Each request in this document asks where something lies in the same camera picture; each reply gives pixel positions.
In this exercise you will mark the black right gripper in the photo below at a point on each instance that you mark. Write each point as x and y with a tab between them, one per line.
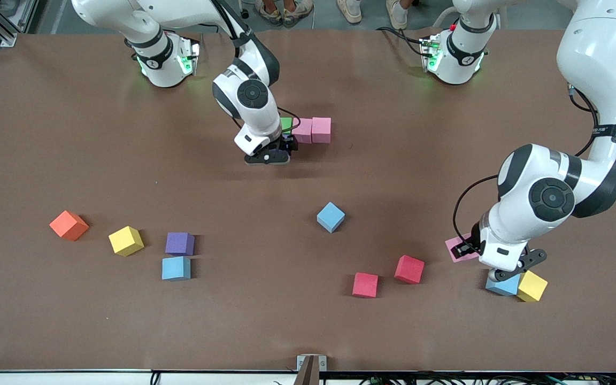
287	143

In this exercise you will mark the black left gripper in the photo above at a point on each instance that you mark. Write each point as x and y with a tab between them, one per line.
474	240

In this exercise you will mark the pink foam block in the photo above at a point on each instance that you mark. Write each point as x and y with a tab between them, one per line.
321	130
303	132
455	258

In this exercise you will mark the green foam block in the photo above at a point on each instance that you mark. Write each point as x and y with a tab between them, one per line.
287	125

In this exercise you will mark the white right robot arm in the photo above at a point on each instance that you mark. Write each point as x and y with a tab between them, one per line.
252	104

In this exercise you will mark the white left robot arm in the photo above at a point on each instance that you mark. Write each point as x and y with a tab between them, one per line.
548	200

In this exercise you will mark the blue foam block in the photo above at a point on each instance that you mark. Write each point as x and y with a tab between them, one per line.
506	287
330	216
176	268

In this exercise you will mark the red foam block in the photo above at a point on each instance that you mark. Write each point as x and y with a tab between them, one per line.
365	284
409	269

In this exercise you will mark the yellow foam block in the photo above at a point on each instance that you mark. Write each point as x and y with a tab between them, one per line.
125	240
532	287

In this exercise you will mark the grey sneaker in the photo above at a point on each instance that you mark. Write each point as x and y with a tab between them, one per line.
270	15
297	13

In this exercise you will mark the brown paper table cover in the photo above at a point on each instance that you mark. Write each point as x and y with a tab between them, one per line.
286	321

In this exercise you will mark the orange foam block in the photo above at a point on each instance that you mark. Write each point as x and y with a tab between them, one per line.
68	224

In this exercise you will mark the metal clamp bracket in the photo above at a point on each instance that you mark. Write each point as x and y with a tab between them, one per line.
310	371

